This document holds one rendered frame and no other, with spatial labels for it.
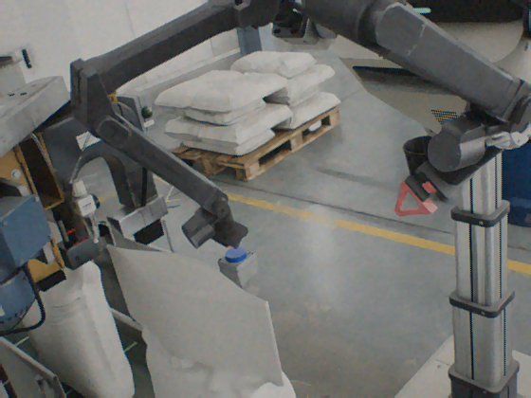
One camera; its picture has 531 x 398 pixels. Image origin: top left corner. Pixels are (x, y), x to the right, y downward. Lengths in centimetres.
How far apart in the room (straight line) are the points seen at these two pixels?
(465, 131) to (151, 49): 59
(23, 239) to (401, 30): 73
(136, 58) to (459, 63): 61
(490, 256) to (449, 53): 87
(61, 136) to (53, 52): 390
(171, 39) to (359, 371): 166
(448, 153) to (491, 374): 97
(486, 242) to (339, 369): 114
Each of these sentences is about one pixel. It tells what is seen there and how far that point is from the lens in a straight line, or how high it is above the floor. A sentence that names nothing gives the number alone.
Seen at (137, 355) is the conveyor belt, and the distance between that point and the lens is 217.
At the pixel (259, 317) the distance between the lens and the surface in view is 112.
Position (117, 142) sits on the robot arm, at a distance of 115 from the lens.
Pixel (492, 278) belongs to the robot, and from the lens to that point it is 157.
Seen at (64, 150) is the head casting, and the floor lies 128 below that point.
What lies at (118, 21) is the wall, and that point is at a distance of 631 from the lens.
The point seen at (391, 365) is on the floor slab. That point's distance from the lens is 248.
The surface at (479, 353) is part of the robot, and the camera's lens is 171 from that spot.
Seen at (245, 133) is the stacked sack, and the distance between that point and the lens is 409.
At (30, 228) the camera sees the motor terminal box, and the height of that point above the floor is 126.
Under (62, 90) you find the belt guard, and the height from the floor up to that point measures 139.
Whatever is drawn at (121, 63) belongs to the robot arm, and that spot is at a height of 147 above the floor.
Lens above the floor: 167
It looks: 26 degrees down
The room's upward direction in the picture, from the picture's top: 11 degrees counter-clockwise
